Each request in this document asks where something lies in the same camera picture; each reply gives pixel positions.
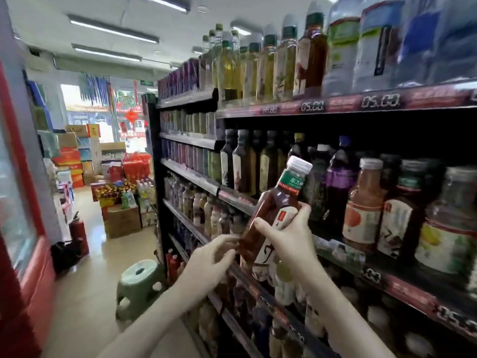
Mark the drinks shelf unit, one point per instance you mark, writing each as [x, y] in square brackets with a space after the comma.
[186, 175]

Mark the row of pastel drink cans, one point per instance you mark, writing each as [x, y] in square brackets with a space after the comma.
[197, 123]
[190, 156]

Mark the person's left hand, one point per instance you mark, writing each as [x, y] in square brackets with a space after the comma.
[209, 264]

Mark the stack of red shopping baskets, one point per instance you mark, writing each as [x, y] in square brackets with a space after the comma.
[136, 167]

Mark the cardboard box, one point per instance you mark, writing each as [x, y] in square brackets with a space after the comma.
[123, 222]

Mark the red fire extinguisher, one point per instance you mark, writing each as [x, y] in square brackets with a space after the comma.
[78, 235]

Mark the person's right hand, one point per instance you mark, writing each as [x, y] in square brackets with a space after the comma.
[294, 246]

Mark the black bag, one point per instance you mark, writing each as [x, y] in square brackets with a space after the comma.
[65, 257]

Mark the red shelf price strip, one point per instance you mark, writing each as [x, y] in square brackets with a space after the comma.
[417, 298]
[380, 100]

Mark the person's right forearm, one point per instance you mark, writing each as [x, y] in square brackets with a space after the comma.
[343, 324]

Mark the green plastic stool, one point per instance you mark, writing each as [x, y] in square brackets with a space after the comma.
[140, 283]

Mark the stack of coloured cartons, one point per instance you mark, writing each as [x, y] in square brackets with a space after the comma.
[74, 152]

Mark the person's left forearm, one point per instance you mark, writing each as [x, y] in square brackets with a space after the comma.
[156, 328]

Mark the ceiling light tube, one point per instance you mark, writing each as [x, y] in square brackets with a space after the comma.
[164, 2]
[112, 29]
[106, 53]

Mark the row of clear water bottles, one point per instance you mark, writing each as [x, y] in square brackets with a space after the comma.
[387, 41]

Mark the dark red tea bottle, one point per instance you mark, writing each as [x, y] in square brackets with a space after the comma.
[272, 201]

